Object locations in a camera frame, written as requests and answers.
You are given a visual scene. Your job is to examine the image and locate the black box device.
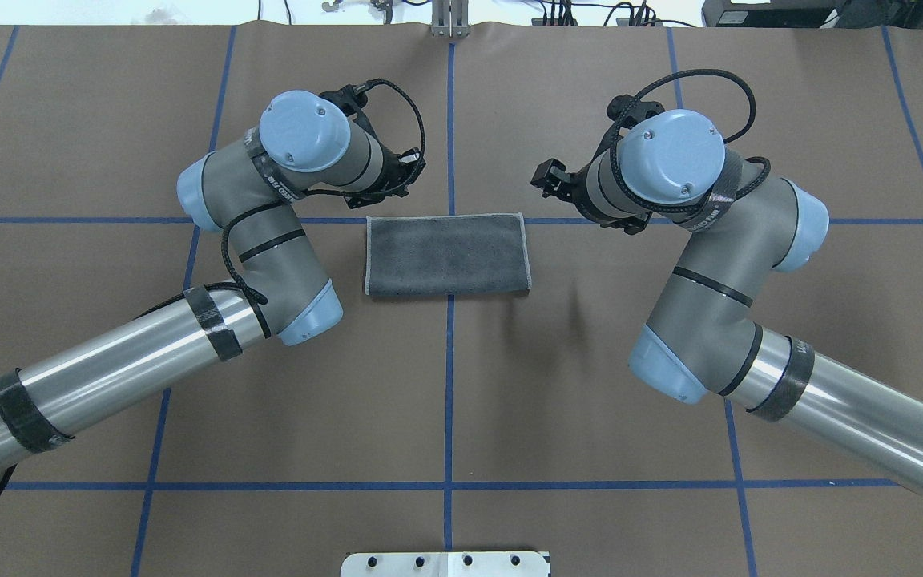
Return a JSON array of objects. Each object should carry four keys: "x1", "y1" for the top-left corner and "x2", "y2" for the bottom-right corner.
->
[{"x1": 700, "y1": 1, "x2": 836, "y2": 29}]

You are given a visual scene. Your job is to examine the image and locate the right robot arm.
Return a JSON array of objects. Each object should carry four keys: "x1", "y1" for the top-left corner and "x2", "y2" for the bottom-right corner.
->
[{"x1": 530, "y1": 103, "x2": 923, "y2": 497}]

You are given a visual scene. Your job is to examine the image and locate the pink and grey towel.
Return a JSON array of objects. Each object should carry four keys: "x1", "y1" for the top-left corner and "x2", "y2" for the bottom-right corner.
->
[{"x1": 364, "y1": 213, "x2": 533, "y2": 298}]

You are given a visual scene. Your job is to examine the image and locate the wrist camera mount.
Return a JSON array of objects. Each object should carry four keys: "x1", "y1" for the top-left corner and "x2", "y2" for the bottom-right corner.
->
[
  {"x1": 606, "y1": 95, "x2": 666, "y2": 131},
  {"x1": 319, "y1": 80, "x2": 375, "y2": 136}
]

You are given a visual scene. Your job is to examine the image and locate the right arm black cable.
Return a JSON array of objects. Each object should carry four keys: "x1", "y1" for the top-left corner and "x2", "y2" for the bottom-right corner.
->
[{"x1": 606, "y1": 68, "x2": 772, "y2": 216}]

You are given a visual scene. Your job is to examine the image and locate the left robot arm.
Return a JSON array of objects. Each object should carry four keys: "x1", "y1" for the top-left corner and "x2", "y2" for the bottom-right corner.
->
[{"x1": 0, "y1": 78, "x2": 426, "y2": 483}]

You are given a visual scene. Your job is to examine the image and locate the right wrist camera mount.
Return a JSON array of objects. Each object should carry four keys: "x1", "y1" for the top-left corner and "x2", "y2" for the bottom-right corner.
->
[{"x1": 606, "y1": 95, "x2": 666, "y2": 131}]

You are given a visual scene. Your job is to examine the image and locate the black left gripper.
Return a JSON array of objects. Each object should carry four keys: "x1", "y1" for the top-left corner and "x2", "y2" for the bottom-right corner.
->
[{"x1": 371, "y1": 149, "x2": 426, "y2": 200}]

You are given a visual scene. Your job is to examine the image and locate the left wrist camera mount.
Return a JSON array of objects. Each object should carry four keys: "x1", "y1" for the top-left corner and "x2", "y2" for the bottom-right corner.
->
[{"x1": 319, "y1": 80, "x2": 375, "y2": 136}]

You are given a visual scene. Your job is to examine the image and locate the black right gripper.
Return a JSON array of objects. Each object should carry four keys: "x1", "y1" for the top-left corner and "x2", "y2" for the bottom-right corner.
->
[{"x1": 530, "y1": 159, "x2": 595, "y2": 222}]

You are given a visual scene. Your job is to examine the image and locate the aluminium frame post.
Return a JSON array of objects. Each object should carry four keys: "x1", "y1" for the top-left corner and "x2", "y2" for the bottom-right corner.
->
[{"x1": 429, "y1": 0, "x2": 471, "y2": 40}]

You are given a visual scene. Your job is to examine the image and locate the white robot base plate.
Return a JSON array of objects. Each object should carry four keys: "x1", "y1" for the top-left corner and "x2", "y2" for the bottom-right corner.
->
[{"x1": 340, "y1": 551, "x2": 552, "y2": 576}]

